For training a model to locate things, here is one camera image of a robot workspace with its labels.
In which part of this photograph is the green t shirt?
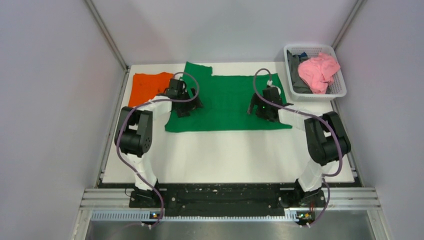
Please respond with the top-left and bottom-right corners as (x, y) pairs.
(164, 62), (292, 133)

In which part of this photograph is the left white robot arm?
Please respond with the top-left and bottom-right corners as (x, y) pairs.
(114, 78), (203, 208)

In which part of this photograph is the grey t shirt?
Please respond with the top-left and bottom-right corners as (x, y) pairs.
(286, 50), (312, 94)

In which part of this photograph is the blue t shirt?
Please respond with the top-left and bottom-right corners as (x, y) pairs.
(297, 52), (309, 63)

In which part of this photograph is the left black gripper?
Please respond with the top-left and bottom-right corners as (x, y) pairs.
(175, 87), (204, 118)

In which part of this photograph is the pink t shirt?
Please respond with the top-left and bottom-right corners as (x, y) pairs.
(298, 52), (341, 95)

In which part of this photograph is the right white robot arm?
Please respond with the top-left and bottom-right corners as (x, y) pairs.
(247, 85), (351, 208)

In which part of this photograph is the folded orange t shirt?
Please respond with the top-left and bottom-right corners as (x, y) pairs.
(128, 72), (173, 107)

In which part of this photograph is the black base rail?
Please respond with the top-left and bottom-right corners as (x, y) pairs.
(129, 181), (327, 220)

